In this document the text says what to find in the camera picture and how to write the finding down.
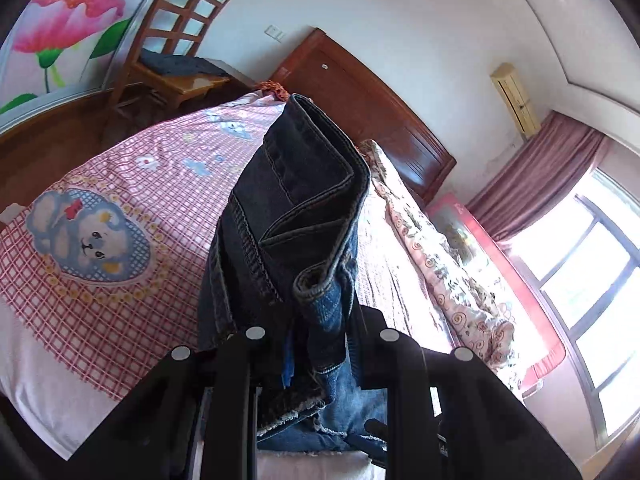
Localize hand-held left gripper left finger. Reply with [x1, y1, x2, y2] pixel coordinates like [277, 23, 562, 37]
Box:
[65, 326, 296, 480]

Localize wooden chair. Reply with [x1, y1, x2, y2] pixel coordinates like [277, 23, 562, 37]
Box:
[101, 0, 234, 132]

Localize floral quilt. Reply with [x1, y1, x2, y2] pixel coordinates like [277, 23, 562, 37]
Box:
[356, 139, 532, 387]

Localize blue denim pants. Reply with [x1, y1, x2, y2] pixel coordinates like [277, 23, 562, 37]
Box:
[197, 93, 392, 457]

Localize wooden bed headboard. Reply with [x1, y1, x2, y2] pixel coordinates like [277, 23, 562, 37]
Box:
[269, 27, 457, 207]

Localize window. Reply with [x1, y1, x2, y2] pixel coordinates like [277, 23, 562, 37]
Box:
[500, 167, 640, 461]

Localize orange fringed cloth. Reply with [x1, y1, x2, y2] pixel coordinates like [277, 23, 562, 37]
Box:
[256, 80, 292, 102]

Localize pink checked bed sheet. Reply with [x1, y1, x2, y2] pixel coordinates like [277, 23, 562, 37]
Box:
[0, 91, 453, 402]

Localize pale pink mattress cover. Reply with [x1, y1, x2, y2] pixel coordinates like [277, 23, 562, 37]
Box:
[0, 305, 373, 480]

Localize dark seat cushion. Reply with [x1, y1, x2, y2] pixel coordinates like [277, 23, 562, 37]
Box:
[137, 50, 234, 79]

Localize wooden nightstand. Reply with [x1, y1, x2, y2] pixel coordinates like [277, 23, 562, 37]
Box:
[215, 61, 259, 92]

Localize mauve curtain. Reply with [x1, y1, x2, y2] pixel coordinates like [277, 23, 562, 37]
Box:
[466, 110, 614, 242]

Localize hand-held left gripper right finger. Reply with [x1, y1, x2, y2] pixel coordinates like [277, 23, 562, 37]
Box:
[349, 305, 584, 480]

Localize wall air conditioner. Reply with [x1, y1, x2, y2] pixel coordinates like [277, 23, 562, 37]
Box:
[489, 62, 542, 142]

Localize wardrobe with floral sliding doors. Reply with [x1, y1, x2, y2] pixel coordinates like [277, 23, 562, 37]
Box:
[0, 0, 273, 133]

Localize pink bed guard rail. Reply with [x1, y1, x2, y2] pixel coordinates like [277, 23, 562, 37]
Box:
[425, 192, 567, 402]

